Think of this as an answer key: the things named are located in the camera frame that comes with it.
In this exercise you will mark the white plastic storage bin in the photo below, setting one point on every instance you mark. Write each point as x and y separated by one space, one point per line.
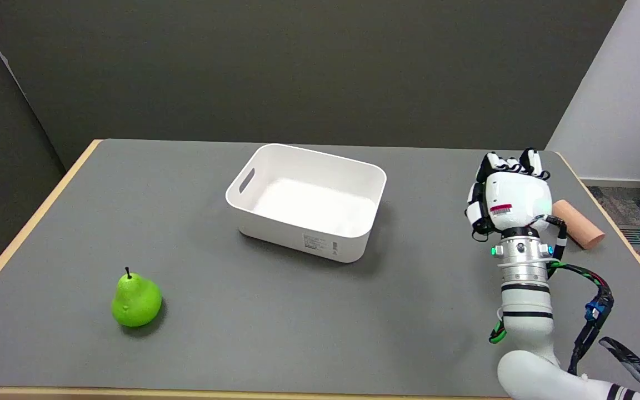
308 201

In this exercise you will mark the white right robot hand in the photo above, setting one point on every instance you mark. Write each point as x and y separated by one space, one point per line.
517 197

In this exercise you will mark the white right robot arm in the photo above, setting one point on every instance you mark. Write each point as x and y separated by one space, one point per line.
526 311

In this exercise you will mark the green toy pear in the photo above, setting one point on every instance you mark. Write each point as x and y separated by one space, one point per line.
135 300

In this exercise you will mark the wooden cylinder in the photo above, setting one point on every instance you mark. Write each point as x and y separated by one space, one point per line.
579 223

